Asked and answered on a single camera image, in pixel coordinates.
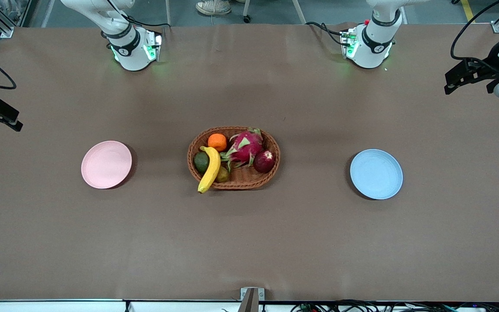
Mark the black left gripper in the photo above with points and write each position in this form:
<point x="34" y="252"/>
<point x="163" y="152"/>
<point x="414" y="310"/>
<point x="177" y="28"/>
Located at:
<point x="486" y="71"/>

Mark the yellow banana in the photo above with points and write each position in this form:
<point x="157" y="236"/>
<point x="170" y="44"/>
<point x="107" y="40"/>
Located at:
<point x="211" y="169"/>

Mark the red apple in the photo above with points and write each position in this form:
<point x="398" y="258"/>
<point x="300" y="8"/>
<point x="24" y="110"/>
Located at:
<point x="264" y="162"/>

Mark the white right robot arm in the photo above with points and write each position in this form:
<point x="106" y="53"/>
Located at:
<point x="132" y="58"/>

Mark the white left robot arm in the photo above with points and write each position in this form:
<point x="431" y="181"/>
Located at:
<point x="373" y="52"/>

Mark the pink plate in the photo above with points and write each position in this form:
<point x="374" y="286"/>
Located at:
<point x="106" y="164"/>

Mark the blue plate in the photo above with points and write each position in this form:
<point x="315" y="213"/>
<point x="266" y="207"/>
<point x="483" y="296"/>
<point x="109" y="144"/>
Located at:
<point x="376" y="174"/>

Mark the green avocado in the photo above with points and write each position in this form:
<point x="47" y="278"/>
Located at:
<point x="201" y="162"/>

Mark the orange fruit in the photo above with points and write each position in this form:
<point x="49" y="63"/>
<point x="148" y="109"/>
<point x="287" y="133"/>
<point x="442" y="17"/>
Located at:
<point x="217" y="142"/>

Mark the brown kiwi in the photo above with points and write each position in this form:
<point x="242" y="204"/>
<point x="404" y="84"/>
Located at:
<point x="222" y="174"/>

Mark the chair leg with caster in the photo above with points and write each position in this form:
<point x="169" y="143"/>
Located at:
<point x="246" y="11"/>

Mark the pink dragon fruit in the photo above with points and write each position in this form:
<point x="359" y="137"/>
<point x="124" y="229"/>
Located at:
<point x="246" y="147"/>

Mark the white sneaker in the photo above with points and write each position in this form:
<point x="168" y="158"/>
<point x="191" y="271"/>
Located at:
<point x="212" y="6"/>

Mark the brown wicker basket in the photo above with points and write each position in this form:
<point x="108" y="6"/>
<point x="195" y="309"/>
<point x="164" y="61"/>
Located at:
<point x="243" y="178"/>

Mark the brown table cover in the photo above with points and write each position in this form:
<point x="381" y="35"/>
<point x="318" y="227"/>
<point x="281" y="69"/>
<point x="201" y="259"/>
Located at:
<point x="249" y="242"/>

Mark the white table edge rail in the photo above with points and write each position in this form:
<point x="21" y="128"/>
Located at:
<point x="59" y="307"/>

